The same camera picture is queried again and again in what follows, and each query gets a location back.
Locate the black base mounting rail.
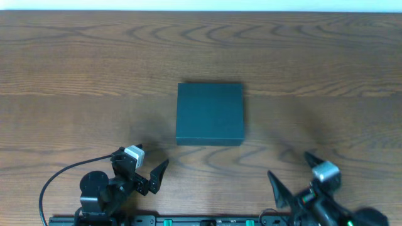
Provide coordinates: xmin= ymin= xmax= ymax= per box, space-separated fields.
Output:
xmin=48 ymin=215 xmax=307 ymax=226

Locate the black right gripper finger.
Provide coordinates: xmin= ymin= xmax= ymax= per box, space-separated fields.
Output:
xmin=267 ymin=171 xmax=295 ymax=209
xmin=303 ymin=151 xmax=324 ymax=168

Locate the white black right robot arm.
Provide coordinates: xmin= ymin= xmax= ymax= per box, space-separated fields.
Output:
xmin=267 ymin=151 xmax=389 ymax=226

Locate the dark green gift box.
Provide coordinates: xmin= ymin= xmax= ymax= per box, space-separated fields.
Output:
xmin=175 ymin=83 xmax=245 ymax=146

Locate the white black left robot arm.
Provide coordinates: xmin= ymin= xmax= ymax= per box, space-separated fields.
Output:
xmin=73 ymin=144 xmax=169 ymax=225

